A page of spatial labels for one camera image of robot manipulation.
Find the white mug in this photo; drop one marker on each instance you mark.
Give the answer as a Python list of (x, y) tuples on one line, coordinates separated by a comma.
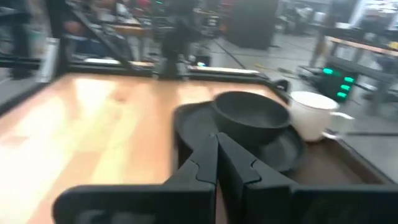
[(311, 118)]

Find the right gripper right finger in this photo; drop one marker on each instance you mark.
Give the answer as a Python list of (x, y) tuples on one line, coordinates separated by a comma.
[(280, 205)]

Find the black plate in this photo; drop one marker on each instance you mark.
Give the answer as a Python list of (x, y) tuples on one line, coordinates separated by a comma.
[(192, 124)]

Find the wooden background table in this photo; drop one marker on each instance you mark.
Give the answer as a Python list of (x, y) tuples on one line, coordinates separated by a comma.
[(360, 46)]

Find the black device green lights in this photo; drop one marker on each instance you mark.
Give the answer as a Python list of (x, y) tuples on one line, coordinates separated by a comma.
[(332, 87)]

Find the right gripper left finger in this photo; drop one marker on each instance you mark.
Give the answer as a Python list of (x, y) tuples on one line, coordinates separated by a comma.
[(155, 202)]

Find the black bowl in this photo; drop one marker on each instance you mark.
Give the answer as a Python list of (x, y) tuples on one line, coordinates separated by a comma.
[(248, 124)]

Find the brown plastic tray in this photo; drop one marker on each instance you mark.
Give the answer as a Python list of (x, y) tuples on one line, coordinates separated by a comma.
[(326, 165)]

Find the black metal table frame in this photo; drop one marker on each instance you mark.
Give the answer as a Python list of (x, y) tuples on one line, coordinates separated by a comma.
[(109, 70)]

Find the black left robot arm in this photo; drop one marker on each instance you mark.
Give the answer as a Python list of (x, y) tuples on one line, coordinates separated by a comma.
[(178, 40)]

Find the black cabinet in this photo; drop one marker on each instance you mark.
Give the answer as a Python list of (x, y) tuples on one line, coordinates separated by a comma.
[(253, 25)]

